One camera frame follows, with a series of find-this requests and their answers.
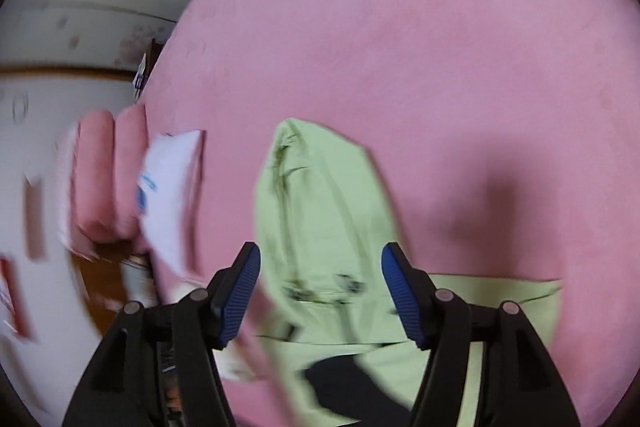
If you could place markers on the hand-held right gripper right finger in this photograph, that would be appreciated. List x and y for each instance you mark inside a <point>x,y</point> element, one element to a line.
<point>405,297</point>

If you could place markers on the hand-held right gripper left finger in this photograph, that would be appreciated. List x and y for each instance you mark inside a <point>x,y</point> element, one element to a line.
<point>240,297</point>

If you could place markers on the green and black hooded jacket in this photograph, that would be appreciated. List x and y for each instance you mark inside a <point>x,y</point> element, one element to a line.
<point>320,217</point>

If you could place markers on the white pillow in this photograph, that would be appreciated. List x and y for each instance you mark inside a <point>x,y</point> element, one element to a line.
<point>170,197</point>

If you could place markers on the folded pink quilt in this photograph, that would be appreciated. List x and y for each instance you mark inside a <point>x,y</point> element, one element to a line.
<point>100,182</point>

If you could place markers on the pink bed blanket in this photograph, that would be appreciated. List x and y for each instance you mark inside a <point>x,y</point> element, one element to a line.
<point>425,82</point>

